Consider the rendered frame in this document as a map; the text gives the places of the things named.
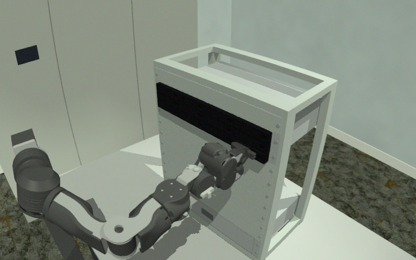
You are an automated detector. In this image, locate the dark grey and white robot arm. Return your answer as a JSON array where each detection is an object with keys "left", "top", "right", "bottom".
[{"left": 12, "top": 139, "right": 215, "bottom": 260}]

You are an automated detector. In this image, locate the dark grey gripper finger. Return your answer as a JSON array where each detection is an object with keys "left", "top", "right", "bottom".
[
  {"left": 234, "top": 154, "right": 256, "bottom": 182},
  {"left": 228, "top": 142, "right": 256, "bottom": 164}
]

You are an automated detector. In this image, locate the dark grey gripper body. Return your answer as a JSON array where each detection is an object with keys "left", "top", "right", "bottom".
[{"left": 194, "top": 142, "right": 237, "bottom": 190}]

